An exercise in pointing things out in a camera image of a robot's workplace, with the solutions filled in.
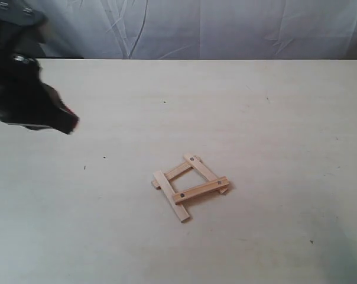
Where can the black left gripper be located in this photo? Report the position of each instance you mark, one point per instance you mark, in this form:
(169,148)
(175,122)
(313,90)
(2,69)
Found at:
(28,102)

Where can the plain wooden stick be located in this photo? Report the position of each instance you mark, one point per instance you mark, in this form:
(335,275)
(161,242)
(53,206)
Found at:
(175,172)
(163,181)

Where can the wooden stick with holes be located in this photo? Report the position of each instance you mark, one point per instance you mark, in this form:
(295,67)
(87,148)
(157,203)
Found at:
(204,171)
(213,185)

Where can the white backdrop cloth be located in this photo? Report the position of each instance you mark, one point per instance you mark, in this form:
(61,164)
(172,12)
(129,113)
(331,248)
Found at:
(220,30)

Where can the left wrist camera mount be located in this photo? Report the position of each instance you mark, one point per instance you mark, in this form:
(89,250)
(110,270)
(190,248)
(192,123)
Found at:
(18,20)

